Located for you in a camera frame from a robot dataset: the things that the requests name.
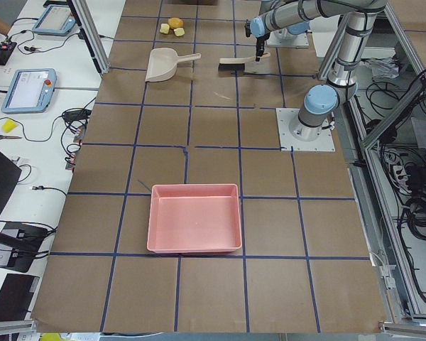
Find pink plastic bin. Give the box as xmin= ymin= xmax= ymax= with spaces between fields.
xmin=146 ymin=184 xmax=242 ymax=254

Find beige hand brush black bristles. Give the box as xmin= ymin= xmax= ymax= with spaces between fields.
xmin=218 ymin=53 xmax=271 ymax=71

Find orange-brown potato toy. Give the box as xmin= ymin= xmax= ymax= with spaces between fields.
xmin=168 ymin=17 xmax=184 ymax=30

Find black tablet device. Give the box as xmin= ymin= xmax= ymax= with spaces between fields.
xmin=0 ymin=274 xmax=40 ymax=322

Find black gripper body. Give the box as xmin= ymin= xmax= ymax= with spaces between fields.
xmin=244 ymin=20 xmax=251 ymax=38

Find black cable bundle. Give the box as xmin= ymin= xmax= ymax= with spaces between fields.
xmin=393 ymin=191 xmax=426 ymax=249

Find yellow sponge block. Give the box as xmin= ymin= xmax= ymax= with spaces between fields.
xmin=1 ymin=119 xmax=18 ymax=133

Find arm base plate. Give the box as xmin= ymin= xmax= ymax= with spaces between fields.
xmin=266 ymin=21 xmax=310 ymax=48
xmin=275 ymin=108 xmax=335 ymax=152

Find yellow foam piece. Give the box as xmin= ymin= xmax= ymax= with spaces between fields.
xmin=159 ymin=23 xmax=170 ymax=35
xmin=173 ymin=28 xmax=185 ymax=37

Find aluminium frame post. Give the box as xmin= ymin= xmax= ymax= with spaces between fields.
xmin=67 ymin=0 xmax=110 ymax=76

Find blue teach pendant far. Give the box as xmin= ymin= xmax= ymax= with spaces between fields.
xmin=32 ymin=4 xmax=76 ymax=36

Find blue teach pendant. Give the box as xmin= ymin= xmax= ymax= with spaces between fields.
xmin=1 ymin=68 xmax=58 ymax=114
xmin=32 ymin=4 xmax=76 ymax=36

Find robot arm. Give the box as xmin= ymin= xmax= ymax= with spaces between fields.
xmin=259 ymin=1 xmax=310 ymax=48
xmin=245 ymin=0 xmax=388 ymax=141

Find beige plastic dustpan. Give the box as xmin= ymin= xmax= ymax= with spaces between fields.
xmin=145 ymin=48 xmax=202 ymax=82

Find blue teach pendant near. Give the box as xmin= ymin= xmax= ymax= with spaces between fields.
xmin=1 ymin=68 xmax=58 ymax=114

